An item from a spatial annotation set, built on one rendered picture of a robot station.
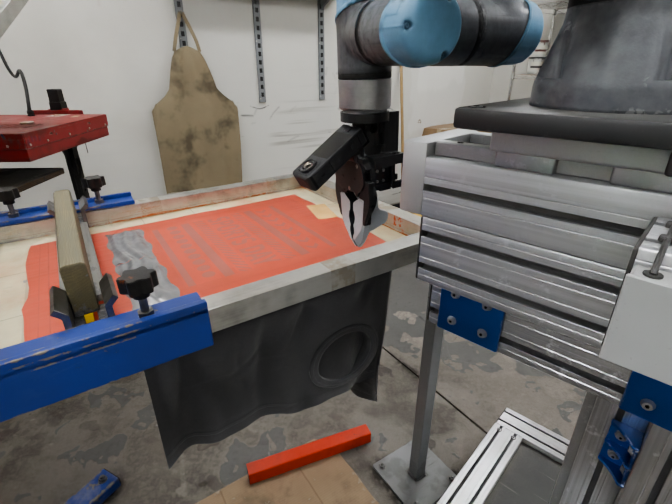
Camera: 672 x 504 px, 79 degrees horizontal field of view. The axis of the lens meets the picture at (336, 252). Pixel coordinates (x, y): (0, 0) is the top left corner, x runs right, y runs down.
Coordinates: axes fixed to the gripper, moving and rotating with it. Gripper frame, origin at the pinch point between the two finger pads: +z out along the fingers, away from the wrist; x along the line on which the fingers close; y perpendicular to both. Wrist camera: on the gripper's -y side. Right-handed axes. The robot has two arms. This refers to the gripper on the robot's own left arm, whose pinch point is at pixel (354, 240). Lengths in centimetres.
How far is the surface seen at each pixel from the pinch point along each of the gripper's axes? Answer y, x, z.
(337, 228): 9.5, 19.7, 6.8
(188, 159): 27, 220, 29
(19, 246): -49, 49, 5
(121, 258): -32.4, 29.8, 5.4
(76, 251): -38.0, 11.2, -4.8
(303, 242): -0.4, 17.4, 6.6
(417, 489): 32, 11, 104
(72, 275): -39.0, 7.0, -3.3
